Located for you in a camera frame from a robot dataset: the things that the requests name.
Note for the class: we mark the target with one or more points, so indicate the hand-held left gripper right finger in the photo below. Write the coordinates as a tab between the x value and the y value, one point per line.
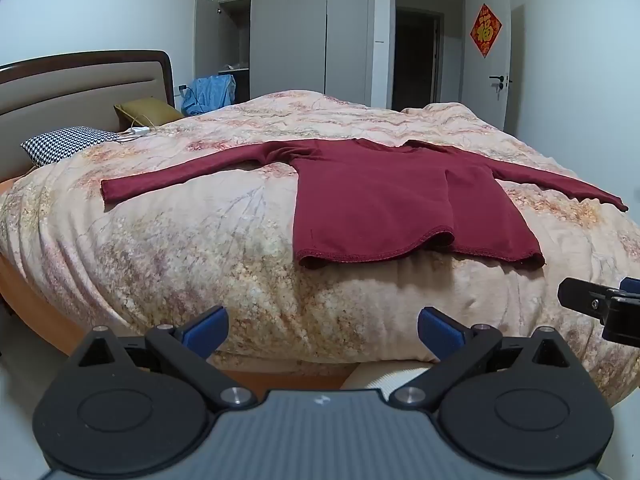
440	332

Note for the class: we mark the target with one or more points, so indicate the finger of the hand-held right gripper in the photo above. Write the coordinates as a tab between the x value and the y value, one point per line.
590	297

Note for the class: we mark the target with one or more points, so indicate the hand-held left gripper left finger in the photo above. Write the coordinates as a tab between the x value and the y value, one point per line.
207	332

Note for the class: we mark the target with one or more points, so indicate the dark red long-sleeve shirt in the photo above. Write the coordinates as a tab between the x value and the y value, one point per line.
375	200

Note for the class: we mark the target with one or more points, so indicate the floral beige quilt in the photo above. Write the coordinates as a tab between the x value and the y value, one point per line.
200	260

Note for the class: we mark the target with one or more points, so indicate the beige cloth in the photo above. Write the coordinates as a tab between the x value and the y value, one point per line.
380	377

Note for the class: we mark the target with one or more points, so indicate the white charger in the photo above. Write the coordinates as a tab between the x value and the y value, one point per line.
140	131

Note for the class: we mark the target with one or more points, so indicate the white door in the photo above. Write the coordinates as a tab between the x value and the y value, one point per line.
485	95

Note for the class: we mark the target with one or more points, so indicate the olive yellow pillow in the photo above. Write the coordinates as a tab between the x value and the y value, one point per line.
150	110

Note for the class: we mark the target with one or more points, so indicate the houndstooth pillow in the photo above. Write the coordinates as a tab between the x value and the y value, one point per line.
65	142

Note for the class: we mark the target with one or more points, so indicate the blue garment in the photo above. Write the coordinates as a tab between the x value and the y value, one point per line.
207	95

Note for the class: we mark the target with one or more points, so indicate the padded bed headboard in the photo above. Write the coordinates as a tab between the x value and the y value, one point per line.
75	95

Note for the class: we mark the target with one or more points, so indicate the red diamond door decoration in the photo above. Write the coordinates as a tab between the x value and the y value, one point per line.
485	30

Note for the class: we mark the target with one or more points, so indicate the grey wardrobe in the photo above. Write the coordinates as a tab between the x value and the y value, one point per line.
290	35

